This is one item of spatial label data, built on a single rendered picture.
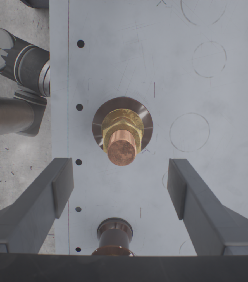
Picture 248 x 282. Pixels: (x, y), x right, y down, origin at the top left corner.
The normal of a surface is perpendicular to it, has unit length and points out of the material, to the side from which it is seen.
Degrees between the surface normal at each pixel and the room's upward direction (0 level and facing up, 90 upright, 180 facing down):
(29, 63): 18
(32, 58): 28
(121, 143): 0
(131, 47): 0
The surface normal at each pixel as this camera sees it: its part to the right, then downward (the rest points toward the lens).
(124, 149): 0.00, 0.28
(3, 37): -0.06, 0.00
